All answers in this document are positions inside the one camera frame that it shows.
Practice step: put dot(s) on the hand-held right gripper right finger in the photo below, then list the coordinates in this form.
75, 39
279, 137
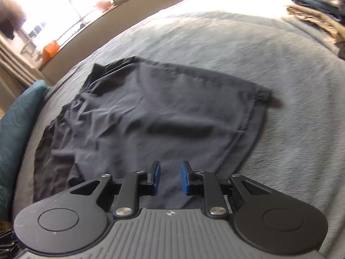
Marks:
185, 179

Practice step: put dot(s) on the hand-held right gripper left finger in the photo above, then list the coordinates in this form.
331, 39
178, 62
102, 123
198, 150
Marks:
156, 179

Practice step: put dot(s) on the black shorts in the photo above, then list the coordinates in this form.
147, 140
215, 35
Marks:
148, 118

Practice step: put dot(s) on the grey bed sheet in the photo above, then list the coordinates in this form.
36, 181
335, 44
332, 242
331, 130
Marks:
242, 45

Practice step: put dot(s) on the blue pillow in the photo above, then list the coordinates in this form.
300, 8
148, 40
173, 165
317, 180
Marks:
16, 129

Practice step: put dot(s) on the orange bag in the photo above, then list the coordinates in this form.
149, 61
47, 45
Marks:
50, 51

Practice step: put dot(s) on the wooden window sill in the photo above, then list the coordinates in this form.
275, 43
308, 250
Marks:
80, 28

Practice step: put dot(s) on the beige curtain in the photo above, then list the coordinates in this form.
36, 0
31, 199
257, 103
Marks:
16, 70

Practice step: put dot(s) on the pink round pot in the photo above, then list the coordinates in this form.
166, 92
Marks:
103, 4

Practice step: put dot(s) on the white metal rack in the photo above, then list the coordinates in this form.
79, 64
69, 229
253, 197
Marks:
32, 36

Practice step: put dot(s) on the dark hanging cloth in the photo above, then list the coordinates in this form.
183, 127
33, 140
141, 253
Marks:
10, 24

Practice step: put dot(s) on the folded blue jeans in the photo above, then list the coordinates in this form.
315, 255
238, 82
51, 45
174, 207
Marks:
323, 6

